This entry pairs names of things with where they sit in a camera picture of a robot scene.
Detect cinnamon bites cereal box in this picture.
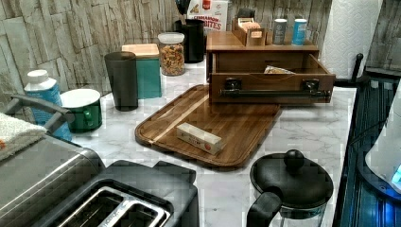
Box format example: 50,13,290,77
187,0,229,32

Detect wooden serving tray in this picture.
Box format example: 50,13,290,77
135,84,280,167

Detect butter stick box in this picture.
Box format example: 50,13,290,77
176,123,225,155

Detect black dish rack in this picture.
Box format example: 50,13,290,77
332,68,400,227

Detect glass jar of cereal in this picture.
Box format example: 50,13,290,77
158,32,184,76

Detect black silver toaster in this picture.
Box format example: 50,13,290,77
1,136,200,227

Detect white folded towel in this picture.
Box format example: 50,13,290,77
0,113,47,160

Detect black paper towel holder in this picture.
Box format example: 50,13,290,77
334,53,369,88

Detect black french press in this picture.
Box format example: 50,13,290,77
246,149,334,227

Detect green mug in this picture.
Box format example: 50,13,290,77
61,89,102,133

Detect grey spice can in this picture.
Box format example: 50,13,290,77
272,18,288,45

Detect snack packet in drawer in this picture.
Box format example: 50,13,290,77
264,65,293,75

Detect blue spice can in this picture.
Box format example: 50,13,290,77
291,19,307,45

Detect wooden tea bag organizer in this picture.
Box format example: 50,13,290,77
232,18,267,46

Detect dark green tumbler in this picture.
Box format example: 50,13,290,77
104,51,138,112

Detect paper towel roll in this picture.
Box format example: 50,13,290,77
320,0,384,79

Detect teal canister with wooden lid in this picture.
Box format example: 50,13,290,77
122,44,162,99

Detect blue white bottle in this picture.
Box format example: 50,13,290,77
24,69,61,126

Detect wooden drawer with black handle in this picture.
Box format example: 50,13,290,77
209,56,336,105

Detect wooden drawer cabinet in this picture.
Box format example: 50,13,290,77
206,31,319,78

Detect black utensil holder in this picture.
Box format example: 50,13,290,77
173,19,205,63

